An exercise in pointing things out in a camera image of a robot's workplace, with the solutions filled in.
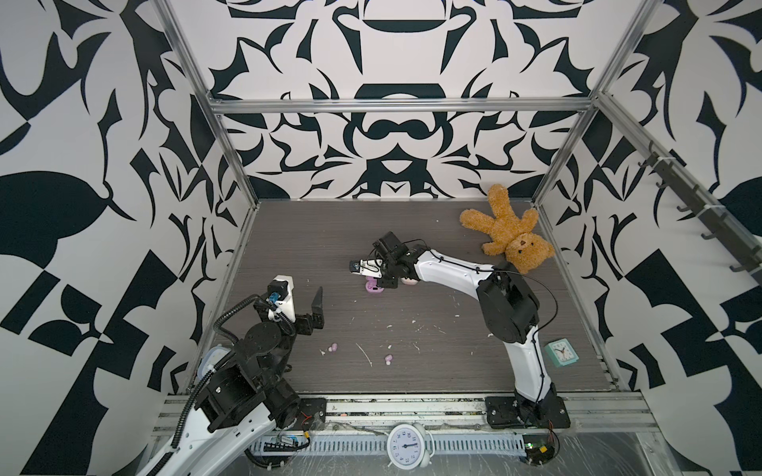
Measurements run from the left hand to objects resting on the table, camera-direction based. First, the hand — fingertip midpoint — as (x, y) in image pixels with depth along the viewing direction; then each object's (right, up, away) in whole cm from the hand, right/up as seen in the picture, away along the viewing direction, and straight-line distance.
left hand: (298, 285), depth 67 cm
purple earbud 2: (+20, -23, +16) cm, 35 cm away
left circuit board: (-3, -37, +4) cm, 38 cm away
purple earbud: (+5, -21, +18) cm, 28 cm away
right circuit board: (+56, -39, +4) cm, 68 cm away
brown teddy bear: (+62, +11, +35) cm, 72 cm away
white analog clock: (+25, -37, +2) cm, 45 cm away
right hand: (+17, +1, +28) cm, 33 cm away
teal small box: (+68, -21, +16) cm, 73 cm away
